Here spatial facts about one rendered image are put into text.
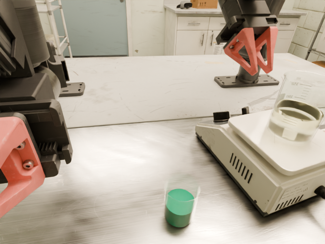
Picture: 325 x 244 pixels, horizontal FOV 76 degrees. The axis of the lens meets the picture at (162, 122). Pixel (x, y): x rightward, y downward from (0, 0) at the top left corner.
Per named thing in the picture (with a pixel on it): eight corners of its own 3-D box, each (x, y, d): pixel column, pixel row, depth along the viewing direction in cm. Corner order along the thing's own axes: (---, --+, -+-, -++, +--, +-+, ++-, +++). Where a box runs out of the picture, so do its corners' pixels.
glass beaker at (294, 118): (264, 142, 28) (288, 84, 24) (262, 118, 34) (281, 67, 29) (322, 155, 27) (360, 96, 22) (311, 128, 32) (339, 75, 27)
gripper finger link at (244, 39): (290, 61, 36) (271, 17, 38) (257, 65, 34) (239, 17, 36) (262, 80, 43) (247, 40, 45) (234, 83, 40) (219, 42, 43)
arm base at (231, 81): (289, 60, 62) (274, 53, 67) (227, 62, 58) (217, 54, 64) (279, 85, 66) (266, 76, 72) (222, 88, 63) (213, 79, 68)
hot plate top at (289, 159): (224, 122, 33) (225, 117, 32) (281, 110, 37) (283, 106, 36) (285, 178, 24) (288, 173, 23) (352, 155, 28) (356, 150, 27)
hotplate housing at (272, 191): (192, 134, 43) (198, 100, 39) (243, 123, 47) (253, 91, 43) (274, 236, 26) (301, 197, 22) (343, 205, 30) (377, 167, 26)
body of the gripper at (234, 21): (280, 22, 39) (266, -9, 40) (235, 24, 36) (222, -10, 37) (257, 44, 45) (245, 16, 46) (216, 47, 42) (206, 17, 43)
